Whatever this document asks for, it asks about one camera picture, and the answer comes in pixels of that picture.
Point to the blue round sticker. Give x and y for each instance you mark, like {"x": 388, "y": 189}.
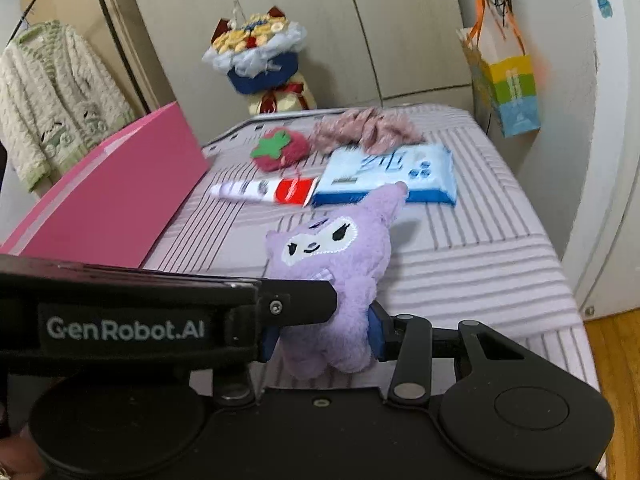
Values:
{"x": 604, "y": 6}

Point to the strawberry plush toy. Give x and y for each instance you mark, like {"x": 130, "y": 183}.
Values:
{"x": 285, "y": 152}

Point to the blue wrapped flower bouquet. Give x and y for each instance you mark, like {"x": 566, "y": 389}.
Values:
{"x": 255, "y": 35}

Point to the pink cardboard box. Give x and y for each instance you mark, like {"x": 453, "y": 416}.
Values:
{"x": 110, "y": 195}

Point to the beige wooden cabinet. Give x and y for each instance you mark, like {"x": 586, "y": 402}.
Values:
{"x": 75, "y": 0}

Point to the cream box with red ribbon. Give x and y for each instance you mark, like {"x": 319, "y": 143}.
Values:
{"x": 300, "y": 97}

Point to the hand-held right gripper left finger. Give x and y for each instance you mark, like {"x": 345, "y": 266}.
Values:
{"x": 269, "y": 345}

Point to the white and red tube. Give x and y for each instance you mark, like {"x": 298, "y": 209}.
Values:
{"x": 260, "y": 191}

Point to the blue wet wipes pack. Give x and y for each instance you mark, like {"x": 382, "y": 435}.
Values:
{"x": 390, "y": 170}

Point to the purple plush toy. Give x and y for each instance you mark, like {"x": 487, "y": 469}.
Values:
{"x": 325, "y": 280}

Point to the striped tablecloth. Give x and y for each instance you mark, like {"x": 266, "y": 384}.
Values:
{"x": 475, "y": 260}

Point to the grey wardrobe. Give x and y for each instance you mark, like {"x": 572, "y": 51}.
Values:
{"x": 400, "y": 35}

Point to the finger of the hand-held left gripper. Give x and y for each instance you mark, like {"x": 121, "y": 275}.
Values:
{"x": 300, "y": 302}

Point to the colourful striped gift bag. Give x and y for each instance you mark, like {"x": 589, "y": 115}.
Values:
{"x": 510, "y": 95}

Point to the pink knitted scarf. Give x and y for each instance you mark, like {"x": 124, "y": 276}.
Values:
{"x": 370, "y": 127}

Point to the person's left hand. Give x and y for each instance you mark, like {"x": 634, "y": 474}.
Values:
{"x": 12, "y": 460}

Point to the white door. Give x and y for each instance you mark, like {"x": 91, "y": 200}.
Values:
{"x": 610, "y": 160}

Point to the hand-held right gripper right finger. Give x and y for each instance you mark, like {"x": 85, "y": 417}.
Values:
{"x": 379, "y": 332}

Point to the fluffy cream pajama jacket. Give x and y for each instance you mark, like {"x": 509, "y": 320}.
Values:
{"x": 60, "y": 95}

